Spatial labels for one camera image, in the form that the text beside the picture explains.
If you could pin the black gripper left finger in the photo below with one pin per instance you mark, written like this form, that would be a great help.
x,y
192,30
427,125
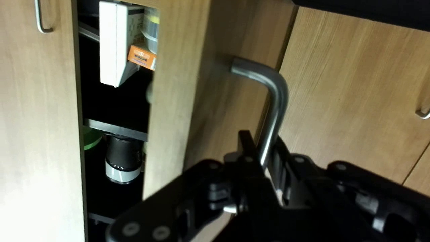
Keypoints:
x,y
188,210

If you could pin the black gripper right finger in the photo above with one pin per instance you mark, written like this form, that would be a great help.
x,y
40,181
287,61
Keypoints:
x,y
349,206

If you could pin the wooden cupboard door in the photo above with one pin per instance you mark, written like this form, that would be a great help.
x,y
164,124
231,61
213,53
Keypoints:
x,y
215,116
40,135
357,89

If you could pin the cupboard interior shelf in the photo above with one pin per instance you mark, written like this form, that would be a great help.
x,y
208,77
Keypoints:
x,y
118,129

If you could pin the green dish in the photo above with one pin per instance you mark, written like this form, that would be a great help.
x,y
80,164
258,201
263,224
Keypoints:
x,y
90,136

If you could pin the orange labelled box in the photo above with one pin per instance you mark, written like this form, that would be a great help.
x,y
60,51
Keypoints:
x,y
142,57

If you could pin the white carton box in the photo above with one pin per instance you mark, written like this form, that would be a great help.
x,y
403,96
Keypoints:
x,y
111,45

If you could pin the yellow and white bowl stack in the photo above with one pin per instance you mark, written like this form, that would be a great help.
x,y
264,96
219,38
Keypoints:
x,y
152,31

